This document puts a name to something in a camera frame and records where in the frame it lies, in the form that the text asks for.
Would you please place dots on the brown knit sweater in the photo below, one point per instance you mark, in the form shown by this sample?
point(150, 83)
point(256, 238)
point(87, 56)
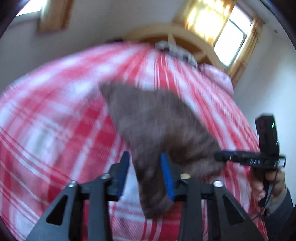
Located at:
point(154, 122)

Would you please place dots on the white patterned pillow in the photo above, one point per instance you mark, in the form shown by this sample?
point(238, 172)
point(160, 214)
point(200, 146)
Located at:
point(177, 52)

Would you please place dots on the wooden arched headboard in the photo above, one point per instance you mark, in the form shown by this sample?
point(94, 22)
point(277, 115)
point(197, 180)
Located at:
point(175, 34)

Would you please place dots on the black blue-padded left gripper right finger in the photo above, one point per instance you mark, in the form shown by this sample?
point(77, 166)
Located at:
point(227, 220)

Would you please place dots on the side window left wall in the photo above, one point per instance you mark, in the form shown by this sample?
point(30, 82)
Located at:
point(32, 6)

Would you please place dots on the person's right hand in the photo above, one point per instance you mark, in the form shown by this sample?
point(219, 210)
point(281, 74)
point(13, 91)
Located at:
point(277, 177)

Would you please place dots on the red white plaid bedspread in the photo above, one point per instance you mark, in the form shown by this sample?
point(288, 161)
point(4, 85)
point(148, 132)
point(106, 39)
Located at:
point(55, 127)

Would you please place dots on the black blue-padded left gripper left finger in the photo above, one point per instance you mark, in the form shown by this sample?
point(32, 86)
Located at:
point(63, 220)

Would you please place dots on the yellow curtain right window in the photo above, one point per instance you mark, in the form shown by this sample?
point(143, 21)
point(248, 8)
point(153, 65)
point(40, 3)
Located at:
point(241, 61)

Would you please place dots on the pink pillow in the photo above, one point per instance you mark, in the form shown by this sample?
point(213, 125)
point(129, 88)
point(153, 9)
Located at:
point(218, 77)

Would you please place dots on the dark jacket right forearm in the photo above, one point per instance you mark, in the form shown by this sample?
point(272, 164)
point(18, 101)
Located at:
point(279, 218)

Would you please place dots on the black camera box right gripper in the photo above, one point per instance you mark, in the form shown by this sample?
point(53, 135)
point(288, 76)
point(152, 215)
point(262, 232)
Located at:
point(268, 137)

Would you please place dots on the bright window behind bed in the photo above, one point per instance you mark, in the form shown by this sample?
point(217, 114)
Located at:
point(232, 36)

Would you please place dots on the yellow curtain side window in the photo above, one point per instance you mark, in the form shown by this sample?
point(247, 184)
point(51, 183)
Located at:
point(55, 15)

